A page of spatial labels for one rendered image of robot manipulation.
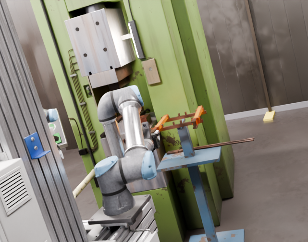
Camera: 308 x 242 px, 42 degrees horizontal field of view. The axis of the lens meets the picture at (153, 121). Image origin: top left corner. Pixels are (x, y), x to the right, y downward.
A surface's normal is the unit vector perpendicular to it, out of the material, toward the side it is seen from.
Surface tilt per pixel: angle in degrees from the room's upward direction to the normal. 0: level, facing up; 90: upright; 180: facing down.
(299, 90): 90
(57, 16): 90
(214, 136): 90
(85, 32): 90
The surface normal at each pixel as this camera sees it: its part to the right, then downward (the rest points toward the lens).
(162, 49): -0.20, 0.26
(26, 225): 0.89, -0.16
